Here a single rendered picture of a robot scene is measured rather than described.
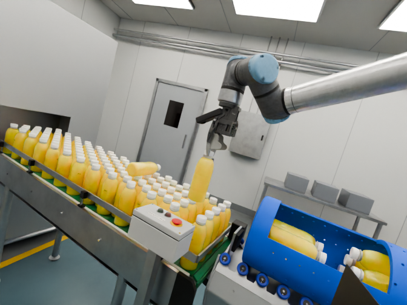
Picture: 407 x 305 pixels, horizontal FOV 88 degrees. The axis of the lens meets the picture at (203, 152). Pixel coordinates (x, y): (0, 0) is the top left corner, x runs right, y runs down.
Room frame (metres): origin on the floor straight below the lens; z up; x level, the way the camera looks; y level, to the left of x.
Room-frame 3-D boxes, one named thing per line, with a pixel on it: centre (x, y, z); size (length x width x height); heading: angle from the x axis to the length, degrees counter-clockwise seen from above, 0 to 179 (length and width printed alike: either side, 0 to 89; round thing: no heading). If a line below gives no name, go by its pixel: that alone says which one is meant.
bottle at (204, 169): (0.83, -0.02, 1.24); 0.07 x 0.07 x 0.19
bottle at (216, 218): (0.90, -0.12, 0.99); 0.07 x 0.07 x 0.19
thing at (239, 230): (0.87, -0.24, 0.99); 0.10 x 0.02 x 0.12; 155
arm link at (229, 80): (0.82, -0.04, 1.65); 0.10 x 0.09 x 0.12; 26
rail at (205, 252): (0.90, -0.17, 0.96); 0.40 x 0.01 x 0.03; 155
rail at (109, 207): (1.06, 0.64, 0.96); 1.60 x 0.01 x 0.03; 65
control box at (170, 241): (0.69, 0.07, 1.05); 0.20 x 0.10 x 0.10; 65
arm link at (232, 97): (0.82, -0.04, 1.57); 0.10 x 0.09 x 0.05; 155
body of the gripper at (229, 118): (0.82, -0.05, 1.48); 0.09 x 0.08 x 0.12; 65
